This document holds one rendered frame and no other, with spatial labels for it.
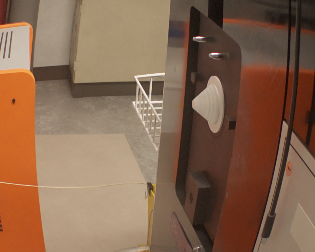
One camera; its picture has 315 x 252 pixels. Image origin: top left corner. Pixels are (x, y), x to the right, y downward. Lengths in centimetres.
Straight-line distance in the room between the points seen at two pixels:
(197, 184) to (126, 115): 304
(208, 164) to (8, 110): 41
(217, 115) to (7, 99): 44
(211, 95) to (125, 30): 318
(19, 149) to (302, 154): 69
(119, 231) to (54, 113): 245
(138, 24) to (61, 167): 233
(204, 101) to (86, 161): 99
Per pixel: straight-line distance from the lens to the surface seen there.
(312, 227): 46
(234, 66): 67
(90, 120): 370
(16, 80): 104
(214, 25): 73
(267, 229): 52
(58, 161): 167
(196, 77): 78
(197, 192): 76
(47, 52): 425
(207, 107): 72
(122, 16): 385
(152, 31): 392
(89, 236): 136
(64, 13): 418
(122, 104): 394
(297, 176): 50
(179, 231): 85
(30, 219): 116
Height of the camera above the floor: 147
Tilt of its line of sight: 23 degrees down
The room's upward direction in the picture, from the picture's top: 4 degrees clockwise
